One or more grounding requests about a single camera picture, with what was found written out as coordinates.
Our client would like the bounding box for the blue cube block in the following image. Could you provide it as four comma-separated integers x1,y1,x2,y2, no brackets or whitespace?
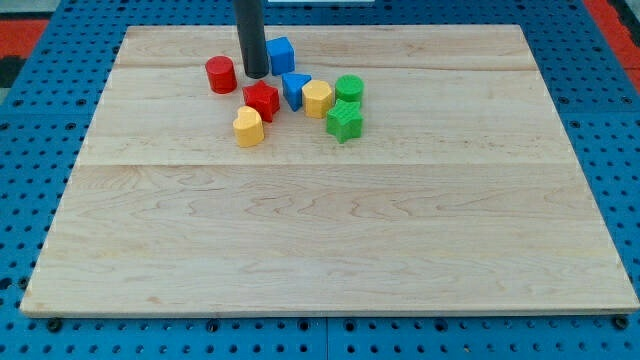
266,37,296,76

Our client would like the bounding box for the green star block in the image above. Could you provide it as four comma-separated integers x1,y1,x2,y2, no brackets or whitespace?
326,99,364,143

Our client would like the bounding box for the yellow hexagon block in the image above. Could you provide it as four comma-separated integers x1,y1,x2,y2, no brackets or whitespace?
302,80,333,119

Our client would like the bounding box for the yellow heart block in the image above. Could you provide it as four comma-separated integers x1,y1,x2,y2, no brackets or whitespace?
232,106,265,147

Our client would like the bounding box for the green cylinder block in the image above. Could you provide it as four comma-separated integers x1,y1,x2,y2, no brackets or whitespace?
335,74,364,103

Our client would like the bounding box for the red star block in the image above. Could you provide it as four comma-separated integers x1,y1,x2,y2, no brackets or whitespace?
242,80,280,123

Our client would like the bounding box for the blue triangle block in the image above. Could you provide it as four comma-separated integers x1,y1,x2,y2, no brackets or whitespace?
281,73,312,112

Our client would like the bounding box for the light wooden board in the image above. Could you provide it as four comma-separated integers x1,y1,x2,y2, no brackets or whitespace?
20,25,639,318

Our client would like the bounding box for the red cylinder block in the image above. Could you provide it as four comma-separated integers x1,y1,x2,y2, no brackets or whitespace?
205,56,237,94

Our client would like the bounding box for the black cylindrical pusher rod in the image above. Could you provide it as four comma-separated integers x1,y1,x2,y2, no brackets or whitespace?
232,0,269,79

